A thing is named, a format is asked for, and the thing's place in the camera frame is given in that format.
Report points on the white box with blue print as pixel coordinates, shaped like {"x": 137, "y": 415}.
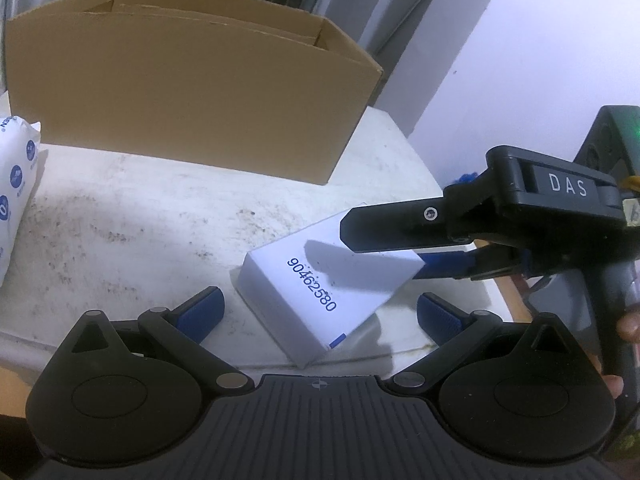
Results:
{"x": 320, "y": 280}

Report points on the person's right hand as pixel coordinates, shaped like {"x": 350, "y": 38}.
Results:
{"x": 629, "y": 327}

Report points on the brown cardboard box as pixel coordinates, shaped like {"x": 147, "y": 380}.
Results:
{"x": 190, "y": 80}

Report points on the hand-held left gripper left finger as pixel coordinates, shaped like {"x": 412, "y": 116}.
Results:
{"x": 201, "y": 311}

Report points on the white packet with blue dots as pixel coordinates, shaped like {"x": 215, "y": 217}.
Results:
{"x": 15, "y": 180}

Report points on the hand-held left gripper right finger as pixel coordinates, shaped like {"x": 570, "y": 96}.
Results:
{"x": 439, "y": 314}

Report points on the blue fuzzy object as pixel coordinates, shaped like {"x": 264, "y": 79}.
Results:
{"x": 467, "y": 178}

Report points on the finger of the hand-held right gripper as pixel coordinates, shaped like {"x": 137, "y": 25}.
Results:
{"x": 390, "y": 225}
{"x": 445, "y": 264}

